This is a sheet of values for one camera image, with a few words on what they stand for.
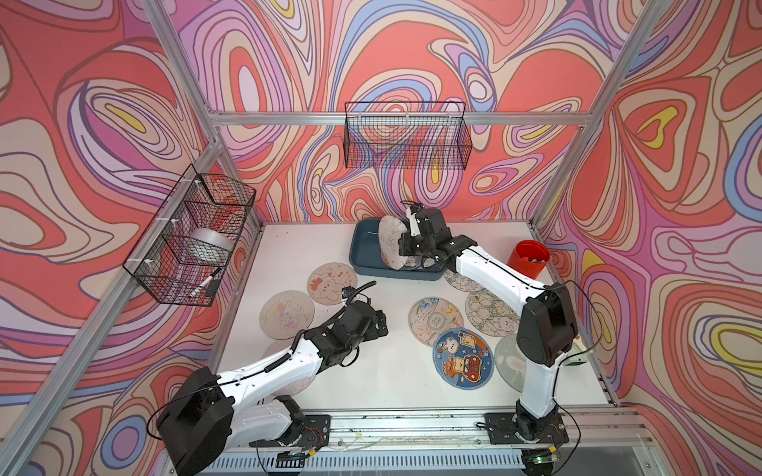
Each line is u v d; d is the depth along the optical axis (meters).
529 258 0.91
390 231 0.91
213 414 0.40
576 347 0.80
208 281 0.72
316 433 0.72
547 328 0.48
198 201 0.81
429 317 0.93
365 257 1.08
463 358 0.86
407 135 0.96
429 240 0.68
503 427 0.74
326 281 1.02
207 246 0.69
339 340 0.61
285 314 0.94
